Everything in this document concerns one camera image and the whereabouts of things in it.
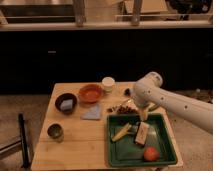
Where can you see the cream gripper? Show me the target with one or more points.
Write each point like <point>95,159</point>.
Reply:
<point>143,113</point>

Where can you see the yellow banana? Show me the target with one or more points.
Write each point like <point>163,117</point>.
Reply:
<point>122,132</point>

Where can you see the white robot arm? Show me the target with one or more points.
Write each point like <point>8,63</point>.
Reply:
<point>148,89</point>

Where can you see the green chili pepper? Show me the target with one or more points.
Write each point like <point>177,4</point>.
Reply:
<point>153,108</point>

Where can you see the tan sponge block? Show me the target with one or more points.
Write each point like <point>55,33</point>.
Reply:
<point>142,133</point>

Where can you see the red tomato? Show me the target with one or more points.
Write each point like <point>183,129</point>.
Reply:
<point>151,154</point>

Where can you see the white cup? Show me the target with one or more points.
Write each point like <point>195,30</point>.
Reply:
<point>108,84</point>

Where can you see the grey folded cloth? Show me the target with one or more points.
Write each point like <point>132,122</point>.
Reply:
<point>94,113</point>

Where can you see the orange bowl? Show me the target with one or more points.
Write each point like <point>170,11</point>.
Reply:
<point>90,93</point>

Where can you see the grey blue sponge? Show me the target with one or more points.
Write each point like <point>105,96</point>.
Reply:
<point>66,105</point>

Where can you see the dark brown bowl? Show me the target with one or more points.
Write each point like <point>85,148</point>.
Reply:
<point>63,97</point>

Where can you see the dark metal cup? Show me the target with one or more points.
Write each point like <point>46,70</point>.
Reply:
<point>55,132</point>

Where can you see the black metal stand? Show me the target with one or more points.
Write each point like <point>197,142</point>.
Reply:
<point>18,143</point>

